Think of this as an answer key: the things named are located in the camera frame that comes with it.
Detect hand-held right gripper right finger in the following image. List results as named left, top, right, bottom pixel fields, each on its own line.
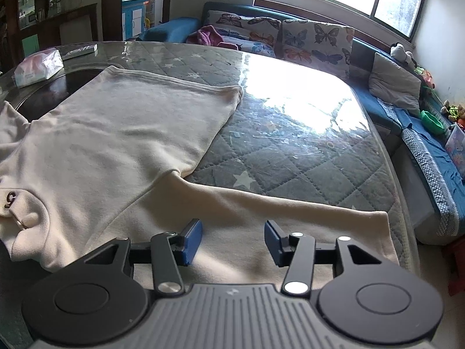
left=264, top=220, right=382, bottom=296

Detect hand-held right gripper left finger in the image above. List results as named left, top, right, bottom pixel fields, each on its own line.
left=84, top=219, right=203, bottom=296

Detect cream sweatshirt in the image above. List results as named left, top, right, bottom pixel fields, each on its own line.
left=0, top=65, right=400, bottom=291

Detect blue sofa cover cloth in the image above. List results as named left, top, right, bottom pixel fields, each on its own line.
left=378, top=96, right=465, bottom=190

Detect flat butterfly print cushion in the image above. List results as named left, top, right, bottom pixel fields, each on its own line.
left=218, top=34, right=277, bottom=58

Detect grey pillow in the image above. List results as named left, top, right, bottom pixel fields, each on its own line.
left=368, top=51, right=423, bottom=117

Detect green bowl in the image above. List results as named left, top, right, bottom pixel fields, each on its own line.
left=420, top=111, right=448, bottom=133

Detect round black induction cooktop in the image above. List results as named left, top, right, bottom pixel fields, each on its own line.
left=15, top=67, right=104, bottom=122

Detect square butterfly print pillow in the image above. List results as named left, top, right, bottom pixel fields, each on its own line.
left=274, top=18, right=355, bottom=82

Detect purple cloth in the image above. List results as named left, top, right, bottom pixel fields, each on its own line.
left=186, top=25, right=243, bottom=51

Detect blue corner sofa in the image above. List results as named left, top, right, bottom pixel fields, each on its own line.
left=138, top=2, right=465, bottom=246

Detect clear plastic storage box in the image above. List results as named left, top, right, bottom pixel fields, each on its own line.
left=445, top=122, right=465, bottom=180

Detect white remote control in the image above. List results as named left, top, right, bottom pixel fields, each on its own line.
left=61, top=44, right=99, bottom=60

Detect brown plush toys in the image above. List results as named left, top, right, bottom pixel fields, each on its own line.
left=440, top=100, right=465, bottom=123

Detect long butterfly print pillow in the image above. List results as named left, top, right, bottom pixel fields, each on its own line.
left=205, top=9, right=283, bottom=40

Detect pink and green toy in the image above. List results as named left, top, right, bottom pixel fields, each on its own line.
left=416, top=66, right=435, bottom=90

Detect panda plush toy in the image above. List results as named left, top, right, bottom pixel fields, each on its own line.
left=390, top=42, right=416, bottom=69

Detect tissue pack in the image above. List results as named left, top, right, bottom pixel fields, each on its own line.
left=12, top=49, right=65, bottom=88

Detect blue and white cabinet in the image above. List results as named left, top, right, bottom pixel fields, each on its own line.
left=121, top=0, right=150, bottom=40

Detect dark wooden cabinet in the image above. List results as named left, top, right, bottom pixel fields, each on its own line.
left=0, top=0, right=122, bottom=71

